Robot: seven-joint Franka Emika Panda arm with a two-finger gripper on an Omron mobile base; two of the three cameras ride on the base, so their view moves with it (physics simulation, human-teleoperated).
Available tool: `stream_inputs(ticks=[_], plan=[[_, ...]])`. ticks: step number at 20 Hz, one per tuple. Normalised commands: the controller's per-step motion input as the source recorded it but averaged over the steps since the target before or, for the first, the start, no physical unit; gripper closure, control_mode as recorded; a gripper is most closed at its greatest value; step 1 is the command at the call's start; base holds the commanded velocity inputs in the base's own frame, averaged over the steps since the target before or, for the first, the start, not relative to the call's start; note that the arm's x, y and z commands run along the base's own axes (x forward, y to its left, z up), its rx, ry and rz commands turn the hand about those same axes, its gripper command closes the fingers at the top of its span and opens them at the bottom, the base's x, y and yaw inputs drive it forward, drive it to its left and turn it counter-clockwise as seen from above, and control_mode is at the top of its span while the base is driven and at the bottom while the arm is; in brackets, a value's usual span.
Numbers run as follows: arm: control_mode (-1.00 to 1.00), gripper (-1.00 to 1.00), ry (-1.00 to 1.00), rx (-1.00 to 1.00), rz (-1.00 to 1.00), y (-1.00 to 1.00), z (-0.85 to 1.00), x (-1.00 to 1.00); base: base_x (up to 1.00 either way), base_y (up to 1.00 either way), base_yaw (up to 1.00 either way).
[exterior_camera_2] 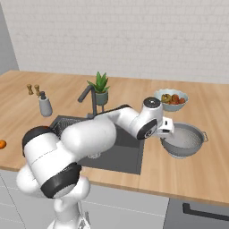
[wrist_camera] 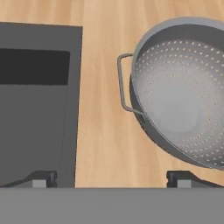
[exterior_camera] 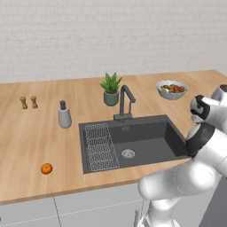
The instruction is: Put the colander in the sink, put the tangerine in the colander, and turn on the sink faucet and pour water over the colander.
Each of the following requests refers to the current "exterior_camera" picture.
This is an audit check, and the dark grey sink faucet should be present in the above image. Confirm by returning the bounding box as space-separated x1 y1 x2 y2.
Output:
113 84 137 124

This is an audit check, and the round metal sink drain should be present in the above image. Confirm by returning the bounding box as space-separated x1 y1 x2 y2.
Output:
121 148 137 160

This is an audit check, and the dark grey sink basin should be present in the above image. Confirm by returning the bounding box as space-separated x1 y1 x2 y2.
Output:
78 113 192 175

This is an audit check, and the orange tangerine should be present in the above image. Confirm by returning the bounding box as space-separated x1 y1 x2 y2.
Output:
40 162 54 176

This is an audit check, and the green plant in grey pot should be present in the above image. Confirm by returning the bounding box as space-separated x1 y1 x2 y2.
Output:
98 72 123 107

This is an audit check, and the grey soap dispenser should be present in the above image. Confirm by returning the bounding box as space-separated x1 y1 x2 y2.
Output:
58 99 73 129

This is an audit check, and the grey bowl of fruit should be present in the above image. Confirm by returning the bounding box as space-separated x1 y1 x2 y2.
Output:
155 79 189 101

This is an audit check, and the wooden shaker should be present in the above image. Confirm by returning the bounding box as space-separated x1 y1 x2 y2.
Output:
29 95 39 109
19 96 28 110

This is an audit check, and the light grey cupboard front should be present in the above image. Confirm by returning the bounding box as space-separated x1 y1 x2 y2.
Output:
53 182 152 227
0 196 59 227

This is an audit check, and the dark grey appliance front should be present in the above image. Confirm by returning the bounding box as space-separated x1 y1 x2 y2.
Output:
198 174 227 227

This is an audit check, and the wire sink rack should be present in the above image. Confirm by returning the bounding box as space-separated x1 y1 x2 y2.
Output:
84 122 121 172

